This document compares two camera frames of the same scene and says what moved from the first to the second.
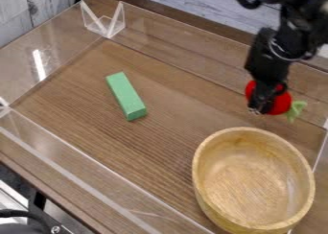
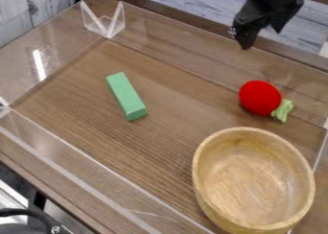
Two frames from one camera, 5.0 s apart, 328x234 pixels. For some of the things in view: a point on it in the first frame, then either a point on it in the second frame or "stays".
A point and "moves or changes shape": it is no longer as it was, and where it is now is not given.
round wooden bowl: x=252 y=180 stays
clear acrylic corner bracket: x=106 y=26 stays
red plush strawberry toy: x=281 y=105 moves or changes shape
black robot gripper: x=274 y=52 to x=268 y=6
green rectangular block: x=125 y=96 stays
